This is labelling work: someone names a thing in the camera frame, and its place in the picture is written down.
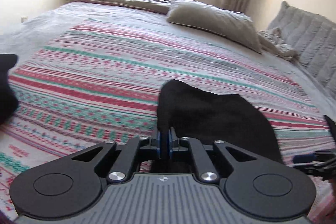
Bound grey quilted headboard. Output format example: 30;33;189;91
268;1;335;98

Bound black pants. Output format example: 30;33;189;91
157;80;283;163

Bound crumpled beige blanket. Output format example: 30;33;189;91
258;27;298;61

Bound black folded garment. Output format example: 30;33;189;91
0;53;19;124

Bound beige pillow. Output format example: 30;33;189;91
167;0;262;53

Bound patterned knit bedspread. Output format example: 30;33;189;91
1;2;335;219

